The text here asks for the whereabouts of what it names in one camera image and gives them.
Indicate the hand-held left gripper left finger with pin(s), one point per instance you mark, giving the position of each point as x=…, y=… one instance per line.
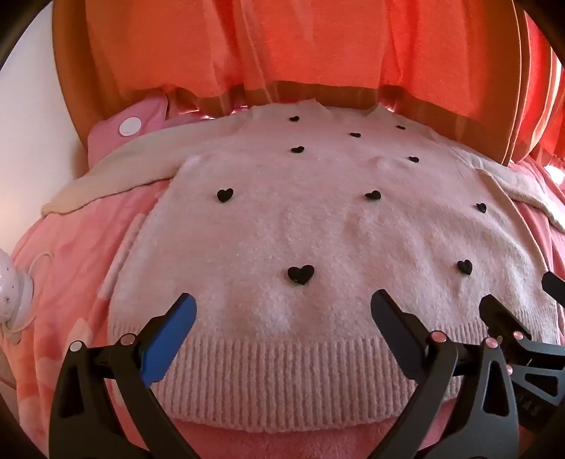
x=170, y=340

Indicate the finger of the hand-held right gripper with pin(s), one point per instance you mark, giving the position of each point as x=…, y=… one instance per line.
x=555, y=287
x=503, y=320

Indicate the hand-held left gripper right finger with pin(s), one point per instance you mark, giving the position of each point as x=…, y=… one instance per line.
x=395, y=331

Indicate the pale pink sweater black hearts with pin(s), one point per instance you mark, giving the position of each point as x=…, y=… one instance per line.
x=282, y=220

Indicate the pink fleece blanket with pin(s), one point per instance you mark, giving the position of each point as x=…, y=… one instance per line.
x=66, y=247

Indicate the pink pillow white button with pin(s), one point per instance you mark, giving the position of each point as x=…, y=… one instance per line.
x=106, y=137

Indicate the wooden bed headboard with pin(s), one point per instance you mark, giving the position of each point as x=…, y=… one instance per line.
x=79, y=88

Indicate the orange curtain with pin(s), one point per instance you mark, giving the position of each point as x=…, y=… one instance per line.
x=309, y=39

